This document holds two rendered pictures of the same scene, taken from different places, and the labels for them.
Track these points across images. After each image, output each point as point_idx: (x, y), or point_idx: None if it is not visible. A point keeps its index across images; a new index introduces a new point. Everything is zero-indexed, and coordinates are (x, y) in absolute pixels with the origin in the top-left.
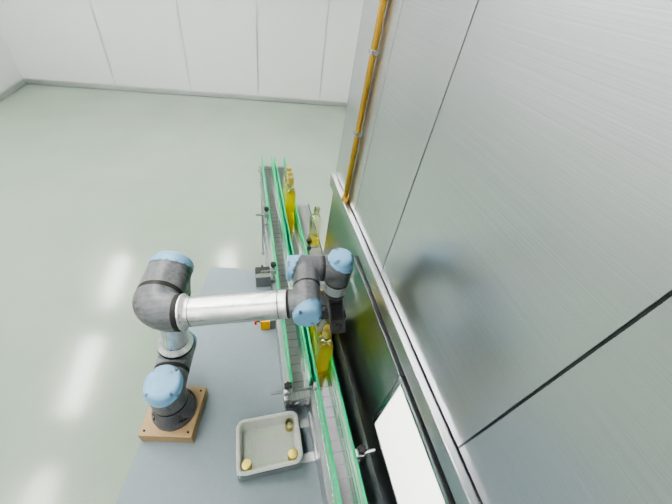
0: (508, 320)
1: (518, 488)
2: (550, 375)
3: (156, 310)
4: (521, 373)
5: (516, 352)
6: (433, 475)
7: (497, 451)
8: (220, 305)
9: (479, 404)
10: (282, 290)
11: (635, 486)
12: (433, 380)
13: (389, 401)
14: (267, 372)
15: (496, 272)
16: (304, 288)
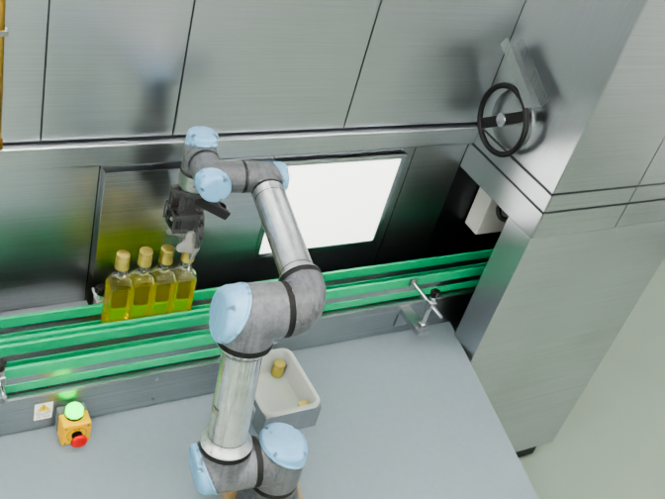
0: (342, 19)
1: (384, 86)
2: (374, 18)
3: (320, 281)
4: (361, 35)
5: (353, 29)
6: (344, 164)
7: (366, 88)
8: (297, 232)
9: (345, 82)
10: (263, 185)
11: (416, 18)
12: (302, 122)
13: None
14: (168, 419)
15: (323, 2)
16: (259, 165)
